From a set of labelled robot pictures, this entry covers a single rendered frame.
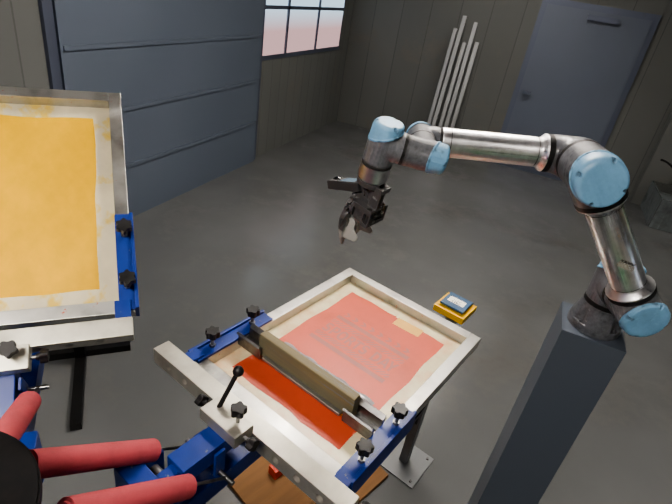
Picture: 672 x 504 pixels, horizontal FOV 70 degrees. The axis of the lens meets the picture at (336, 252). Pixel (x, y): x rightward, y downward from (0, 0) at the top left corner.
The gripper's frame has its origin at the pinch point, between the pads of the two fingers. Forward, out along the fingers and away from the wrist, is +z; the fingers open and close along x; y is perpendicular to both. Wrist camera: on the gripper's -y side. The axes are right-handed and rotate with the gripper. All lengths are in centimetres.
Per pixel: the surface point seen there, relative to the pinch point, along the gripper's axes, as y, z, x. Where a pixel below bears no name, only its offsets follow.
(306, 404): 18.0, 39.6, -22.7
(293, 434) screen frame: 24, 34, -34
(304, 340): -1.2, 44.6, -4.0
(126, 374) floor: -95, 157, -21
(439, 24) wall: -299, 74, 547
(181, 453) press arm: 13, 29, -60
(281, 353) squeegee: 3.5, 33.3, -20.6
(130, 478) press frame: 11, 27, -71
